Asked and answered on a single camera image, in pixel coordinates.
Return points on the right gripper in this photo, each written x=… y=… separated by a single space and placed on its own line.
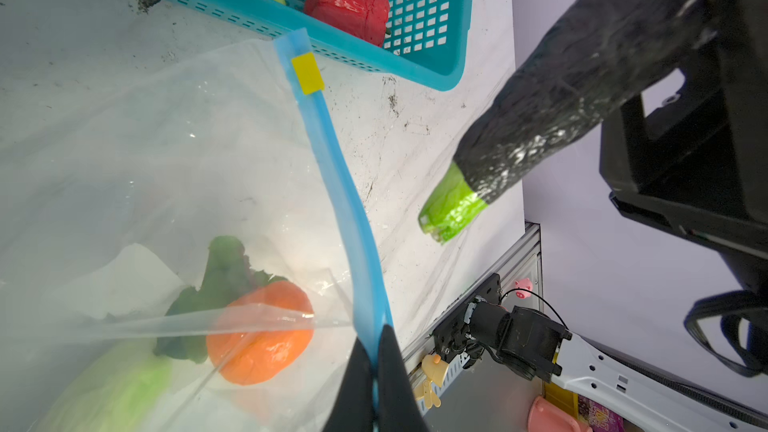
x=697 y=167

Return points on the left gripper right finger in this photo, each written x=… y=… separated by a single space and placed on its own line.
x=397 y=408

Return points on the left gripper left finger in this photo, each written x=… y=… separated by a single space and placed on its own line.
x=353 y=409

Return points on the orange persimmon toy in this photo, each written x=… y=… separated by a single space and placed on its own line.
x=251 y=358

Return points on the black eggplant toy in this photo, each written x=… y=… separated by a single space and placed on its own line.
x=596 y=57

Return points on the white radish toy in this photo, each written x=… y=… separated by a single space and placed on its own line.
x=120 y=388

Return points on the clear zip top bag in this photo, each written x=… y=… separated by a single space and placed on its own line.
x=107 y=216

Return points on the red strawberry toy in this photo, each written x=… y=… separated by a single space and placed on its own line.
x=364 y=19

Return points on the yellow wooden toy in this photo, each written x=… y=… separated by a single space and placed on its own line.
x=435 y=371

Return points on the pink pig figure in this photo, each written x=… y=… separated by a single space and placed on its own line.
x=523 y=288

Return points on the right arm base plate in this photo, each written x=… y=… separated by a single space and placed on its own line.
x=451 y=334

